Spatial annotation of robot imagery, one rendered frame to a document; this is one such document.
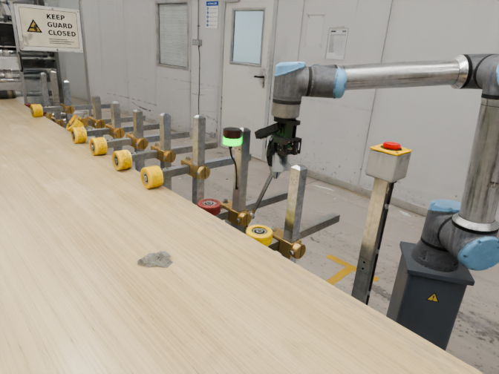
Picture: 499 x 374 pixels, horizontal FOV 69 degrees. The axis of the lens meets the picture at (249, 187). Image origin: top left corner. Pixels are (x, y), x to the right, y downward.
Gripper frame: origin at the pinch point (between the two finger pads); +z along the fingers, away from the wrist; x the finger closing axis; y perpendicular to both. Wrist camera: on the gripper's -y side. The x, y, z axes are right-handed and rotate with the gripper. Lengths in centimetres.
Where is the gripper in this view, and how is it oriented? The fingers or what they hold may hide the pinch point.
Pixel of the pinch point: (274, 174)
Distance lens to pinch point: 126.2
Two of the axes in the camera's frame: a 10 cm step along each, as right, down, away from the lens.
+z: -0.6, 9.3, 3.6
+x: 7.3, -2.0, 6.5
